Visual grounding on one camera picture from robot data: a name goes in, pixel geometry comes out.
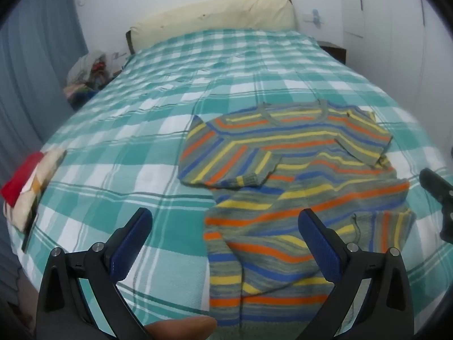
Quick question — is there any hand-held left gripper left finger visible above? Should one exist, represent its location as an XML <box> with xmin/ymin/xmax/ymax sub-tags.
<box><xmin>35</xmin><ymin>207</ymin><xmax>153</xmax><ymax>340</ymax></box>

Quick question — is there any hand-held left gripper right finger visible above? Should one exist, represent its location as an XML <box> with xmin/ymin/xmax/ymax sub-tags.
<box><xmin>298</xmin><ymin>209</ymin><xmax>414</xmax><ymax>340</ymax></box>

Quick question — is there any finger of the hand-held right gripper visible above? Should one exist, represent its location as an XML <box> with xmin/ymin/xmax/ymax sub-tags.
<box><xmin>419</xmin><ymin>168</ymin><xmax>453</xmax><ymax>245</ymax></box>

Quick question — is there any striped knit sweater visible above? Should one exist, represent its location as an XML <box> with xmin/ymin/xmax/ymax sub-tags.
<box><xmin>178</xmin><ymin>100</ymin><xmax>417</xmax><ymax>340</ymax></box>

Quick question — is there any pile of clothes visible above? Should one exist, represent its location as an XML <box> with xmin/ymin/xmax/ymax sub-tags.
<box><xmin>64</xmin><ymin>52</ymin><xmax>108</xmax><ymax>110</ymax></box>

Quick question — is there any person's left hand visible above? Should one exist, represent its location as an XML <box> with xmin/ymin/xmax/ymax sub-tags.
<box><xmin>143</xmin><ymin>317</ymin><xmax>217</xmax><ymax>340</ymax></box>

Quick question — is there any cream patterned folded cloth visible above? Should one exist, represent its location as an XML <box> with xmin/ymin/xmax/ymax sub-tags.
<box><xmin>3</xmin><ymin>149</ymin><xmax>68</xmax><ymax>234</ymax></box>

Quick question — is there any red folded cloth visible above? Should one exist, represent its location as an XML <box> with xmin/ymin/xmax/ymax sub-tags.
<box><xmin>1</xmin><ymin>152</ymin><xmax>45</xmax><ymax>208</ymax></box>

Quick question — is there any teal plaid bed blanket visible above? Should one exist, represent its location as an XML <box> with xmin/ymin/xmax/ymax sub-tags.
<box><xmin>7</xmin><ymin>28</ymin><xmax>453</xmax><ymax>340</ymax></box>

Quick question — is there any white wardrobe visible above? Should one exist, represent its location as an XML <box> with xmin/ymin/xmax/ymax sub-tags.
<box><xmin>338</xmin><ymin>0</ymin><xmax>453</xmax><ymax>149</ymax></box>

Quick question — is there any dark wooden nightstand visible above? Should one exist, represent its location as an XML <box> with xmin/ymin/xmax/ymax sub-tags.
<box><xmin>319</xmin><ymin>41</ymin><xmax>347</xmax><ymax>65</ymax></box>

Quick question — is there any blue curtain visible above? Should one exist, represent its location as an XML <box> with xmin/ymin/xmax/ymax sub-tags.
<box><xmin>0</xmin><ymin>0</ymin><xmax>89</xmax><ymax>199</ymax></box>

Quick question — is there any cream padded headboard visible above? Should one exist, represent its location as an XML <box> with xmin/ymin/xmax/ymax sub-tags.
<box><xmin>125</xmin><ymin>0</ymin><xmax>297</xmax><ymax>55</ymax></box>

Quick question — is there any wall socket with blue plug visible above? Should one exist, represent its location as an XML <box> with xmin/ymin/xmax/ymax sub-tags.
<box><xmin>302</xmin><ymin>9</ymin><xmax>324</xmax><ymax>29</ymax></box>

